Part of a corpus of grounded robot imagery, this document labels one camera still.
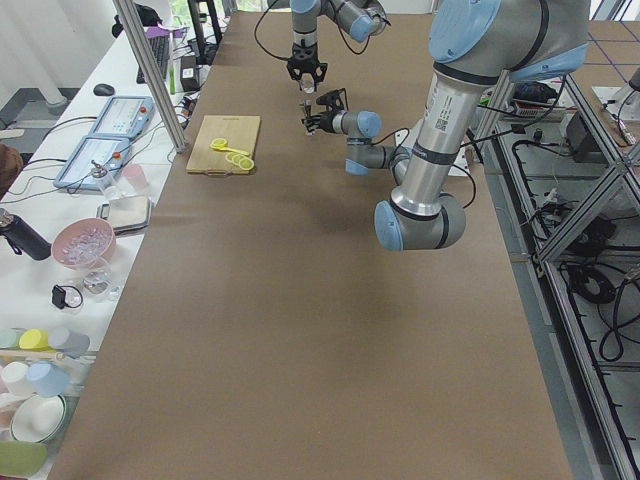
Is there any steel jigger measuring cup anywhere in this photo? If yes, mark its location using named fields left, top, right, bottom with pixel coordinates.
left=300, top=99, right=312, bottom=118

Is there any glass oil dispenser bottle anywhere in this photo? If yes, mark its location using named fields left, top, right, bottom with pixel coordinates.
left=91, top=160, right=124, bottom=202

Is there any wine glass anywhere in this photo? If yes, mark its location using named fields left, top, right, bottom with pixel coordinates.
left=82, top=257, right=113, bottom=296

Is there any blue teach pendant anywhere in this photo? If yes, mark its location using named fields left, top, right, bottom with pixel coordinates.
left=90, top=96, right=154, bottom=140
left=53, top=136, right=131, bottom=191

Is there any pink bowl with ice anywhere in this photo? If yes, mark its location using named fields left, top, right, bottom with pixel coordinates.
left=51, top=218, right=116, bottom=270

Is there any grey cup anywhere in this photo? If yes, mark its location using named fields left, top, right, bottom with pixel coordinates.
left=48, top=327, right=90, bottom=358

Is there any small pink cup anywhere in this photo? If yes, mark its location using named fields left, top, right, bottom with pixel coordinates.
left=122, top=163, right=149, bottom=192

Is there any white bowl green rim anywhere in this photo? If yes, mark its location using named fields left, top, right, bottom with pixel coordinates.
left=10, top=395, right=66, bottom=442

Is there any yellow plastic knife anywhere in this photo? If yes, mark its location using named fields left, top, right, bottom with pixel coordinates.
left=223, top=138, right=249, bottom=155

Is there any wooden cutting board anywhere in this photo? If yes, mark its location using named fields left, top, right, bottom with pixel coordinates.
left=186, top=115, right=261, bottom=176

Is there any computer mouse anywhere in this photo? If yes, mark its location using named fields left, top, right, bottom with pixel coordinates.
left=93, top=83, right=115, bottom=97

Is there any clear glass cup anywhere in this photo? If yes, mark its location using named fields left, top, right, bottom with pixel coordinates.
left=298, top=74, right=316, bottom=94

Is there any far blue teach pendant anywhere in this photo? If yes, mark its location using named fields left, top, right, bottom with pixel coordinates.
left=90, top=96, right=154, bottom=140

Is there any lemon slice near handle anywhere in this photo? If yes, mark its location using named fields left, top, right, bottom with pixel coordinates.
left=238, top=157, right=255, bottom=171

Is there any metal tray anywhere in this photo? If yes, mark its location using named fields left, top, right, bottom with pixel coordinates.
left=102, top=196, right=153, bottom=235

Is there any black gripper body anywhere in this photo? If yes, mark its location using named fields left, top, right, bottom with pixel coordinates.
left=316, top=88, right=347, bottom=133
left=287, top=43, right=324, bottom=75

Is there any black thermos bottle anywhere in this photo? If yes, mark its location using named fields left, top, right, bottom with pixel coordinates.
left=1, top=208, right=51, bottom=261

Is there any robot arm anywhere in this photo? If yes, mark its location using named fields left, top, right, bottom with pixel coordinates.
left=303, top=1, right=590, bottom=251
left=286, top=0, right=389, bottom=93

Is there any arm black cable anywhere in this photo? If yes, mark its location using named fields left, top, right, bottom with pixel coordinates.
left=324, top=87, right=477, bottom=209
left=253, top=0, right=391, bottom=62

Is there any near blue teach pendant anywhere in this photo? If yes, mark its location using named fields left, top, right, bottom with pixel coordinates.
left=53, top=136, right=131, bottom=191

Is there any aluminium frame post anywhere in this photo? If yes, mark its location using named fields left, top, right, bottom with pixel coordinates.
left=113, top=0, right=187, bottom=153

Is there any green cup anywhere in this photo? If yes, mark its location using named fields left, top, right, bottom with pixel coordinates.
left=0, top=328, right=25, bottom=350

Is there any white camera mast base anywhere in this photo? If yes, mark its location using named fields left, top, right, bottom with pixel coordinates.
left=448, top=146, right=471, bottom=176

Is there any yellow cup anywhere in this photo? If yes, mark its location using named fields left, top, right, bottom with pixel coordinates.
left=18, top=329, right=53, bottom=352

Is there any blue cup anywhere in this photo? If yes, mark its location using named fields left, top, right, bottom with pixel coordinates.
left=26, top=362, right=70, bottom=398

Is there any black keyboard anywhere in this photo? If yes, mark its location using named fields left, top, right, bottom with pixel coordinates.
left=147, top=36, right=170, bottom=81

